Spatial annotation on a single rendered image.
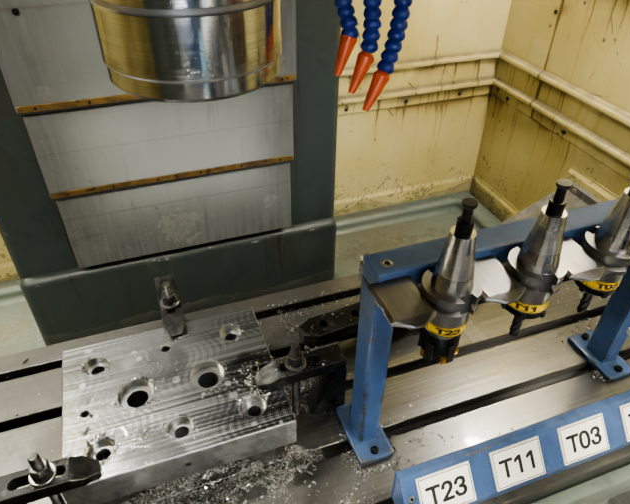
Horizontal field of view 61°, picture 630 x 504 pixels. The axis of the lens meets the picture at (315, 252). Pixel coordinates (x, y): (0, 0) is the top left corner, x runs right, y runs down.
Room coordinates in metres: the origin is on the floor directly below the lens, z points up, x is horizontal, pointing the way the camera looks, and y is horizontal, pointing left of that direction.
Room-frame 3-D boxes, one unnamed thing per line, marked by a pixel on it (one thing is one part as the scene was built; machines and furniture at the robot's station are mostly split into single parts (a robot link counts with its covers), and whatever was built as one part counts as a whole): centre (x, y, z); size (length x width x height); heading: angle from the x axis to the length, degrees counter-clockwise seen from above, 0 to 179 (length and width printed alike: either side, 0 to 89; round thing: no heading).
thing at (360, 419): (0.46, -0.08, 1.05); 0.10 x 0.05 x 0.30; 20
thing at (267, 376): (0.50, 0.02, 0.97); 0.13 x 0.03 x 0.15; 110
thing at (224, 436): (0.48, 0.20, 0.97); 0.29 x 0.23 x 0.05; 110
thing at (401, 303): (0.41, -0.09, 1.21); 0.07 x 0.05 x 0.01; 20
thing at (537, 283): (0.47, -0.25, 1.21); 0.06 x 0.06 x 0.03
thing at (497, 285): (0.45, -0.20, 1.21); 0.07 x 0.05 x 0.01; 20
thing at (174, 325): (0.63, 0.23, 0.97); 0.13 x 0.03 x 0.15; 20
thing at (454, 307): (0.43, -0.15, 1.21); 0.06 x 0.06 x 0.03
